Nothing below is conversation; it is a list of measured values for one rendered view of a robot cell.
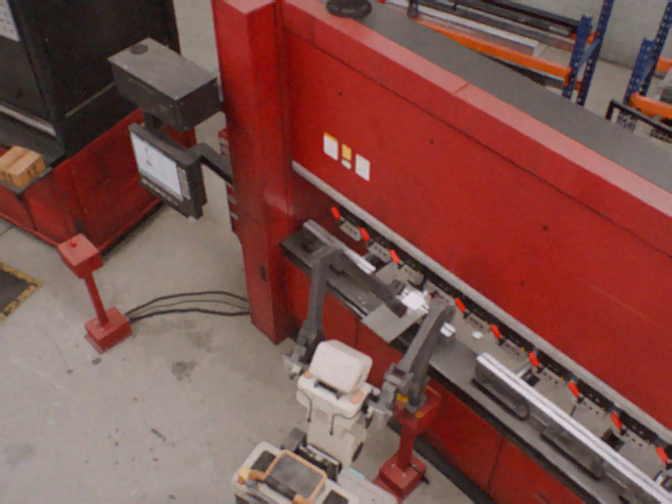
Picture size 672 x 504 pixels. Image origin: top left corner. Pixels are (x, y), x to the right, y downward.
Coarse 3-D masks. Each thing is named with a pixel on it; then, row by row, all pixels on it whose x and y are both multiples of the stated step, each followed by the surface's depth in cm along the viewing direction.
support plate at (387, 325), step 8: (400, 296) 377; (384, 304) 374; (376, 312) 370; (384, 312) 370; (392, 312) 370; (416, 312) 370; (424, 312) 370; (368, 320) 367; (376, 320) 367; (384, 320) 367; (392, 320) 367; (400, 320) 367; (408, 320) 367; (416, 320) 367; (376, 328) 364; (384, 328) 364; (392, 328) 364; (400, 328) 364; (384, 336) 360; (392, 336) 360
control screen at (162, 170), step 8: (136, 136) 373; (136, 144) 379; (144, 144) 372; (136, 152) 384; (144, 152) 377; (152, 152) 371; (160, 152) 365; (144, 160) 383; (152, 160) 376; (160, 160) 370; (168, 160) 364; (144, 168) 388; (152, 168) 381; (160, 168) 375; (168, 168) 369; (152, 176) 387; (160, 176) 380; (168, 176) 374; (176, 176) 368; (160, 184) 385; (168, 184) 379; (176, 184) 373; (176, 192) 378
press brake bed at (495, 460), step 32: (288, 256) 423; (288, 288) 445; (352, 320) 404; (384, 352) 395; (448, 384) 364; (448, 416) 379; (480, 416) 356; (416, 448) 427; (448, 448) 397; (480, 448) 371; (512, 448) 348; (480, 480) 391; (512, 480) 363; (544, 480) 342
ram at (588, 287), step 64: (320, 64) 327; (320, 128) 353; (384, 128) 316; (448, 128) 287; (384, 192) 340; (448, 192) 306; (512, 192) 279; (448, 256) 329; (512, 256) 297; (576, 256) 271; (640, 256) 249; (576, 320) 288; (640, 320) 263; (640, 384) 279
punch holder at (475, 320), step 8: (464, 296) 335; (464, 304) 338; (472, 304) 333; (472, 312) 336; (480, 312) 332; (488, 312) 327; (464, 320) 343; (472, 320) 340; (480, 320) 335; (488, 320) 330; (496, 320) 338; (480, 328) 337; (488, 328) 335
